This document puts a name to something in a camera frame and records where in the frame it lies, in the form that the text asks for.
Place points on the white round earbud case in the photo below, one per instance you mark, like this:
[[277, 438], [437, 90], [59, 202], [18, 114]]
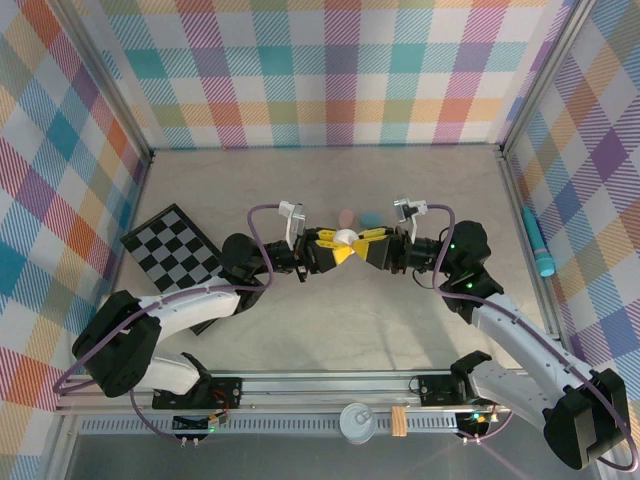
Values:
[[346, 236]]

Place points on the teal earbud case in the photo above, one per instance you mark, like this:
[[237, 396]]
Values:
[[370, 219]]

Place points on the pink earbud case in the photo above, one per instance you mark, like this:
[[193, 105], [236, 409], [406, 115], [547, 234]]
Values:
[[345, 218]]

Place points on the teal cylinder tool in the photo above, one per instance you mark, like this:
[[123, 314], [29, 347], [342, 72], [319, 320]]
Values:
[[539, 245]]

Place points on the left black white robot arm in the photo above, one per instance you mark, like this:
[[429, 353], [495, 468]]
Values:
[[195, 302]]

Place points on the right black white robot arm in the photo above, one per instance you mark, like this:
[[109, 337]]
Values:
[[520, 330]]

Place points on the black grey checkerboard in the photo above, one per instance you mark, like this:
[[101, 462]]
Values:
[[165, 235]]

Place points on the silver tin can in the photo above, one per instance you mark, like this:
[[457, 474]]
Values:
[[357, 422]]

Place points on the cork block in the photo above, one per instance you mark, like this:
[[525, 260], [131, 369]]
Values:
[[398, 421]]

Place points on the small control board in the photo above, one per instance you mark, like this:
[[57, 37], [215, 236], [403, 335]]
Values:
[[200, 424], [475, 420]]

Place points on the aluminium side rail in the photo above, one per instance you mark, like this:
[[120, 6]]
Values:
[[132, 210], [517, 200]]

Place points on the aluminium front rail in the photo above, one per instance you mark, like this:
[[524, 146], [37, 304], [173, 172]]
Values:
[[325, 387]]

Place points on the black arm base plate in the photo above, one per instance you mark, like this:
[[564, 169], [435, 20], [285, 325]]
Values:
[[435, 390], [225, 392]]

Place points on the aluminium corner post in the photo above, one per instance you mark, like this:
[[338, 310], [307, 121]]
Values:
[[107, 75], [545, 75]]

